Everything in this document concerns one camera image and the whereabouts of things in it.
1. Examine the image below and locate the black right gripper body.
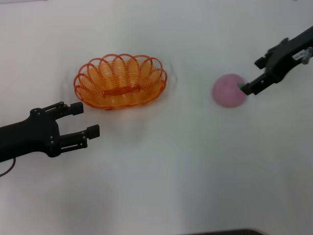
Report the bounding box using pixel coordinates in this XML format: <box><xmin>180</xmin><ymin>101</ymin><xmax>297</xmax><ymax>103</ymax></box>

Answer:
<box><xmin>265</xmin><ymin>24</ymin><xmax>313</xmax><ymax>83</ymax></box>

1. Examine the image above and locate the silver angled cable plug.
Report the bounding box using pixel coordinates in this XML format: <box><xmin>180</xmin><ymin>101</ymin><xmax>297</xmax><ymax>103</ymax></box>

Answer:
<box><xmin>302</xmin><ymin>47</ymin><xmax>313</xmax><ymax>65</ymax></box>

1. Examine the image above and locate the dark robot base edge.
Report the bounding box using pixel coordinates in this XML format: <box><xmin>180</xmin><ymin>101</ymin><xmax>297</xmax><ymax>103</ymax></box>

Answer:
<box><xmin>188</xmin><ymin>229</ymin><xmax>266</xmax><ymax>235</ymax></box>

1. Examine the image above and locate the orange plastic wire basket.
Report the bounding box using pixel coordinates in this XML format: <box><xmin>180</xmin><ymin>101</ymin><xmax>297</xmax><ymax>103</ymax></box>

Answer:
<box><xmin>74</xmin><ymin>52</ymin><xmax>168</xmax><ymax>111</ymax></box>

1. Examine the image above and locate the pink peach with green leaf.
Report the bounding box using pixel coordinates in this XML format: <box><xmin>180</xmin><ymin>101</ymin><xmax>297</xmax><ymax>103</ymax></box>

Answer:
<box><xmin>212</xmin><ymin>73</ymin><xmax>246</xmax><ymax>108</ymax></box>

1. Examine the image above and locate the dark cable with black plug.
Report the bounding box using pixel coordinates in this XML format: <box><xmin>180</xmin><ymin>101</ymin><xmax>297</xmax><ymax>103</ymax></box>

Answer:
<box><xmin>0</xmin><ymin>158</ymin><xmax>17</xmax><ymax>178</ymax></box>

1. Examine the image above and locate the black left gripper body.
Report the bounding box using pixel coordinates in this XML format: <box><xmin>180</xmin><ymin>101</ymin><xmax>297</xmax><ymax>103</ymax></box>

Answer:
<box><xmin>0</xmin><ymin>107</ymin><xmax>62</xmax><ymax>163</ymax></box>

